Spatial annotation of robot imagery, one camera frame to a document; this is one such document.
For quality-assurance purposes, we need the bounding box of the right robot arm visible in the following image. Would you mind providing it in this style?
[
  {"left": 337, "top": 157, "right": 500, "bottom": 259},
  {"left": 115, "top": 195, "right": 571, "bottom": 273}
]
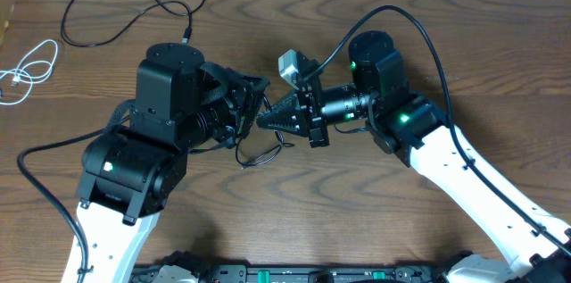
[{"left": 257, "top": 31, "right": 570, "bottom": 282}]

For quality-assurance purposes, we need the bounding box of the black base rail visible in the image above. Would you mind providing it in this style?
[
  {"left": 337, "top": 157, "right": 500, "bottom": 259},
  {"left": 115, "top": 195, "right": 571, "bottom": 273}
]
[{"left": 128, "top": 251, "right": 498, "bottom": 283}]

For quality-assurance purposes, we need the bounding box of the thick black right camera cable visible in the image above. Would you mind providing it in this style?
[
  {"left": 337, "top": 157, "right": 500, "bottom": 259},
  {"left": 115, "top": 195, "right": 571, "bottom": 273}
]
[{"left": 302, "top": 4, "right": 571, "bottom": 259}]

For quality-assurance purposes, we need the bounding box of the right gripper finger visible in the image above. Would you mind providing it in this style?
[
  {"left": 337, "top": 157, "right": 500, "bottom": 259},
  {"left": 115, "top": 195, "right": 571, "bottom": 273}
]
[
  {"left": 268, "top": 90, "right": 300, "bottom": 116},
  {"left": 256, "top": 112, "right": 309, "bottom": 137}
]

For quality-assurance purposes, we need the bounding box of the thin black USB cable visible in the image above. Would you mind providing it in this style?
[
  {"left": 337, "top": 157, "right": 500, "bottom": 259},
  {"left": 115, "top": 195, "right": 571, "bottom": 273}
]
[{"left": 59, "top": 0, "right": 210, "bottom": 48}]

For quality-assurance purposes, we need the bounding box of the white USB cable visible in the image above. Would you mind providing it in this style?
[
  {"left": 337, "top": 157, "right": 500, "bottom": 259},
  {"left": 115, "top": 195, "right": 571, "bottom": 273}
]
[{"left": 0, "top": 38, "right": 60, "bottom": 106}]

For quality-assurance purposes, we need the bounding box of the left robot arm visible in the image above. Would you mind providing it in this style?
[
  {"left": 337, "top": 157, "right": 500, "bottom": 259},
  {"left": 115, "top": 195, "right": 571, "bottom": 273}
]
[{"left": 62, "top": 43, "right": 269, "bottom": 282}]

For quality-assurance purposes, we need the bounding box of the thick black left camera cable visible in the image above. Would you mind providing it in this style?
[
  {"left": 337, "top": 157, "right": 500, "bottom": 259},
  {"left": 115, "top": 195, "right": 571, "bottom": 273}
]
[{"left": 16, "top": 126, "right": 108, "bottom": 283}]

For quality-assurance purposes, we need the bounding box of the thick black camera cable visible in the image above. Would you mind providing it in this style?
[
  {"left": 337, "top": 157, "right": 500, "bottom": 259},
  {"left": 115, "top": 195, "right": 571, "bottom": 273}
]
[
  {"left": 302, "top": 4, "right": 571, "bottom": 259},
  {"left": 16, "top": 126, "right": 108, "bottom": 283}
]

